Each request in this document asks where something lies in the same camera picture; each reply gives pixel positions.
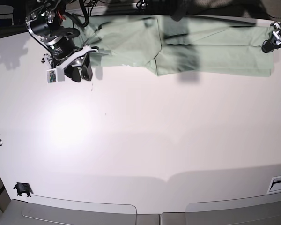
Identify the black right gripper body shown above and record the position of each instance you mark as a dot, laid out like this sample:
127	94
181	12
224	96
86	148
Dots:
60	49

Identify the light green T-shirt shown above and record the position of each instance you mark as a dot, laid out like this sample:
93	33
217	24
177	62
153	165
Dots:
164	46

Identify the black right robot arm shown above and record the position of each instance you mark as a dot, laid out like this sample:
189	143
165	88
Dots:
55	29

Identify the black clamp on table edge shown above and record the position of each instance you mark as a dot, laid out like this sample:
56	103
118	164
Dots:
23	188

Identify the grey chair back left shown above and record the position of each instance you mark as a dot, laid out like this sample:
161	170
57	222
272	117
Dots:
61	216

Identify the grey chair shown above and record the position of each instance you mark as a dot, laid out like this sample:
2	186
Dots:
259	210
61	216

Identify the grey chair back right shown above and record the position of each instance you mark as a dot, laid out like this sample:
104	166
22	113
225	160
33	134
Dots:
259	210

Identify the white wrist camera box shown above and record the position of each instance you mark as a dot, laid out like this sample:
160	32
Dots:
55	75

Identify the black camera mount overhead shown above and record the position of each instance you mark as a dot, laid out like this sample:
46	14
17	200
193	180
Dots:
178	9

